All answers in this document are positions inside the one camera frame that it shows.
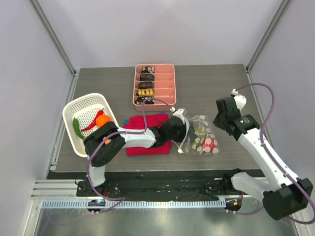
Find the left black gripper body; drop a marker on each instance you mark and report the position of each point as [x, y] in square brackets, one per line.
[180, 135]

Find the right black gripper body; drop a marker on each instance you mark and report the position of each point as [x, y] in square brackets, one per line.
[220, 120]

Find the clear polka dot zip bag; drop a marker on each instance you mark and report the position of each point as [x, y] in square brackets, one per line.
[192, 144]

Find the fake orange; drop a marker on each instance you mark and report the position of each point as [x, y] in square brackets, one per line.
[102, 119]

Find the fake red chili pepper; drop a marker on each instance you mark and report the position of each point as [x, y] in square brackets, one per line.
[93, 123]

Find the fake green pepper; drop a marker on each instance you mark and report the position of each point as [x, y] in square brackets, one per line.
[75, 124]

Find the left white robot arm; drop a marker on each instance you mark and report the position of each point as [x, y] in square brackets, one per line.
[104, 144]

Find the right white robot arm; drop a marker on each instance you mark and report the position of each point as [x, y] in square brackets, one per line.
[285, 192]

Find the fake green lime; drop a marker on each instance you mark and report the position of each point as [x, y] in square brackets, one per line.
[199, 131]

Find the fake red apple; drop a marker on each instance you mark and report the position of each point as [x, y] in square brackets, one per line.
[210, 146]

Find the folded red t-shirt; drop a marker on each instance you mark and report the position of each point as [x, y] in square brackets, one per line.
[137, 122]

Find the rolled black white sock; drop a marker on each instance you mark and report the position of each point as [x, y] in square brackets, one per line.
[144, 100]

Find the rolled yellow patterned sock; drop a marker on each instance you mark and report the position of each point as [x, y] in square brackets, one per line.
[146, 92]

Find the rolled dark sock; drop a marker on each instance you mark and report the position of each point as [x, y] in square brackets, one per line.
[146, 85]
[147, 77]

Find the pink divided organizer tray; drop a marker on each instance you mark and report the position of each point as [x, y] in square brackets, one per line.
[164, 87]

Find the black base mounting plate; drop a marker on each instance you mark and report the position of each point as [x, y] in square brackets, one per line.
[165, 186]

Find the rolled sock top compartment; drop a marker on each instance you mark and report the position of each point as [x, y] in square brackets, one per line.
[148, 70]

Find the white perforated plastic basket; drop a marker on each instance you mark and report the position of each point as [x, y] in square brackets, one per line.
[84, 109]

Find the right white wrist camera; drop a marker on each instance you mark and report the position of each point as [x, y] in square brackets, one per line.
[240, 100]

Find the white slotted cable duct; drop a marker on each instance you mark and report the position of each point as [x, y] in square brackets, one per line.
[89, 203]

